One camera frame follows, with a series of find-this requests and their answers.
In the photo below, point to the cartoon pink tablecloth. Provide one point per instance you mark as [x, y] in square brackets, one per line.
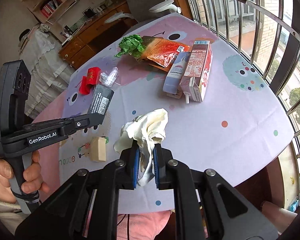
[238, 129]

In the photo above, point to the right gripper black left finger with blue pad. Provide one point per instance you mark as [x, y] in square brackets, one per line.
[130, 173]

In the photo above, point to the clear plastic wrapper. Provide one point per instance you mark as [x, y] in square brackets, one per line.
[110, 79]

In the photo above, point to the orange snack bag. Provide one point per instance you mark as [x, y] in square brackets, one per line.
[160, 53]

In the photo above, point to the brown wooden desk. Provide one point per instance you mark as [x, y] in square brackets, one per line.
[96, 34]

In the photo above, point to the black cigarette box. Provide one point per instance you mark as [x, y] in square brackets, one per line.
[102, 97]

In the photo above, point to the beige eraser block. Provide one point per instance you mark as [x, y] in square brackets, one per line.
[98, 149]

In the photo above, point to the light blue drink carton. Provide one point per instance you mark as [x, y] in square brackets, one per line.
[172, 81]

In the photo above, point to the metal window guard bars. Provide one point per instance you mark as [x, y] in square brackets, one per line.
[267, 33]

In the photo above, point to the white lace covered furniture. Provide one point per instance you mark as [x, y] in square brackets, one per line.
[50, 75]

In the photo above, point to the red packet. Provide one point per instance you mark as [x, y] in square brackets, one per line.
[90, 80]

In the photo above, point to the pink milk carton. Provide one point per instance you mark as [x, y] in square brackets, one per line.
[195, 78]

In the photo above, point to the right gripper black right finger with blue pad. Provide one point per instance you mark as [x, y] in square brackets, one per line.
[161, 157]

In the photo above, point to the white tissue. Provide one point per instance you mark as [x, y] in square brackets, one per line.
[147, 130]

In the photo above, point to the person's left hand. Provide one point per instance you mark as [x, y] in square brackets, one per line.
[33, 179]

